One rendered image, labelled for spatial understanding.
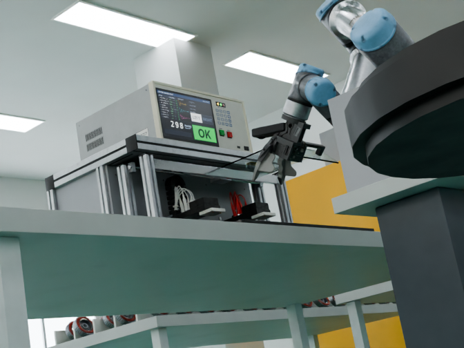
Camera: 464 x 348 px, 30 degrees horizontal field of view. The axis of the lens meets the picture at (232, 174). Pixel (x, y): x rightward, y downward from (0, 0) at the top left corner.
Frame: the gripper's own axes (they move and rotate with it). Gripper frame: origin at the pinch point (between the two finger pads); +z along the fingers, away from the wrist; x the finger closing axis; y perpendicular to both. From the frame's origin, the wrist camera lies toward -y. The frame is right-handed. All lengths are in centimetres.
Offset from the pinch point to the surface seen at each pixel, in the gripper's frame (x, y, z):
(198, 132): 8.1, -37.7, -3.4
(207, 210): -4.5, -13.3, 14.7
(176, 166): -8.6, -27.0, 6.1
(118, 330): 76, -106, 105
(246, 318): 134, -82, 90
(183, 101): 3.4, -44.0, -11.2
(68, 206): -20, -54, 31
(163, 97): -5.1, -44.4, -11.1
